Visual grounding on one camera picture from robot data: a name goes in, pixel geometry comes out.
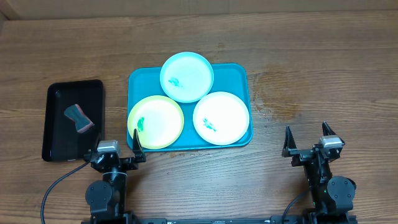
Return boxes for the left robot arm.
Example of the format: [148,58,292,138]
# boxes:
[85,129,146,223]

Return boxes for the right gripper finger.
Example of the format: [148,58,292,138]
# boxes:
[322,121,336,136]
[283,126,297,151]

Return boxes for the light blue plate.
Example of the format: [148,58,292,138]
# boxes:
[159,52,214,103]

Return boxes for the black plastic tray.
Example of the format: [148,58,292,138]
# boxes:
[42,80,105,162]

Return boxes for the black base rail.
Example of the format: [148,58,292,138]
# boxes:
[81,214,358,224]

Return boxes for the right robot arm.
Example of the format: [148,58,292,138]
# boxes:
[280,122,358,223]

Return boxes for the white plate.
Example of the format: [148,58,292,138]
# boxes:
[193,91,250,146]

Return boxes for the teal plastic tray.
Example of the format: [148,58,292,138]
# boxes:
[127,63,251,152]

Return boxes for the pink and green sponge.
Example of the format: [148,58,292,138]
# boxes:
[64,104,94,133]

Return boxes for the yellow-green plate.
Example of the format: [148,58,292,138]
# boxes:
[127,95,184,150]

